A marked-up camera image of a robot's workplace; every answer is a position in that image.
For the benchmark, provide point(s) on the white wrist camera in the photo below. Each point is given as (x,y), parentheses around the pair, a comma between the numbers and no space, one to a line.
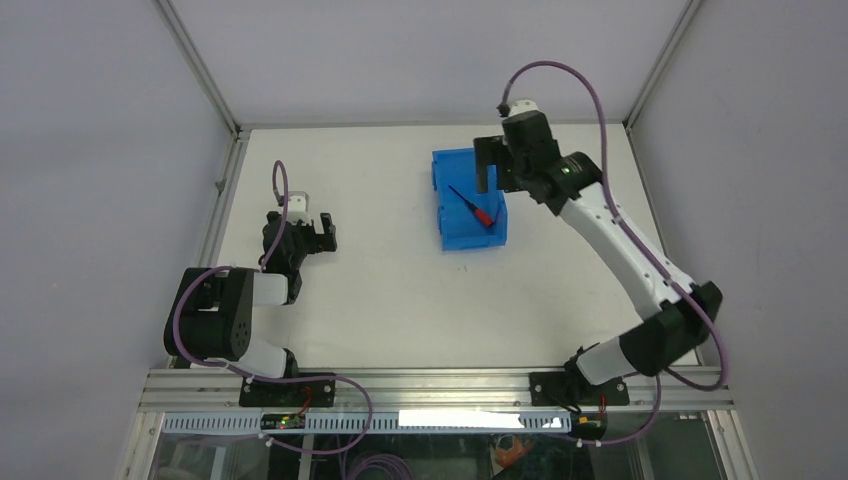
(516,107)
(298,208)

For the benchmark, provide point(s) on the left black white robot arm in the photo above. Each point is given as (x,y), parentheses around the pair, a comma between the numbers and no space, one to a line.
(211,319)

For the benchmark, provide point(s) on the orange object under table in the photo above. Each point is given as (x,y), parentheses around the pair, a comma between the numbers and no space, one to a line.
(508,449)

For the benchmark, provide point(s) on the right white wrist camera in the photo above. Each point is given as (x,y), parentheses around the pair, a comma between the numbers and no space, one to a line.
(516,107)

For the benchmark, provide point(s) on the white slotted cable duct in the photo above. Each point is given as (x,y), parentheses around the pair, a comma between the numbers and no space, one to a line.
(401,422)

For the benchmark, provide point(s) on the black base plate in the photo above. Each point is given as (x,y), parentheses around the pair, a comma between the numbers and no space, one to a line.
(316,391)
(558,388)

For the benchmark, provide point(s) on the aluminium front rail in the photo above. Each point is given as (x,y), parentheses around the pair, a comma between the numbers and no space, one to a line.
(487,389)

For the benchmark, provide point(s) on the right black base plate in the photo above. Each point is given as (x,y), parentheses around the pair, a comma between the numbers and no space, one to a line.
(558,388)

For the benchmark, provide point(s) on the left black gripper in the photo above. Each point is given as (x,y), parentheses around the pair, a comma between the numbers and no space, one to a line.
(324,241)

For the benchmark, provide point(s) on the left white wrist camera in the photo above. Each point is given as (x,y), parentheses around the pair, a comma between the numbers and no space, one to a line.
(298,208)

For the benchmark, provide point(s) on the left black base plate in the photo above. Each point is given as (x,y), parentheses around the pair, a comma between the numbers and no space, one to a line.
(316,391)

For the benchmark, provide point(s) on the blue plastic storage bin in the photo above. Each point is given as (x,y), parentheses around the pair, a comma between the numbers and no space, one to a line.
(458,228)

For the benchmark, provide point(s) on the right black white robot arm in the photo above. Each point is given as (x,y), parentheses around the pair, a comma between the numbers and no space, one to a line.
(675,312)

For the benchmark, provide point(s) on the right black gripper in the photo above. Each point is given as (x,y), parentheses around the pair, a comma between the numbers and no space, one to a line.
(489,150)

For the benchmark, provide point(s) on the red handled screwdriver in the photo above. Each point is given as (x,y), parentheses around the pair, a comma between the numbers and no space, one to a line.
(483,218)

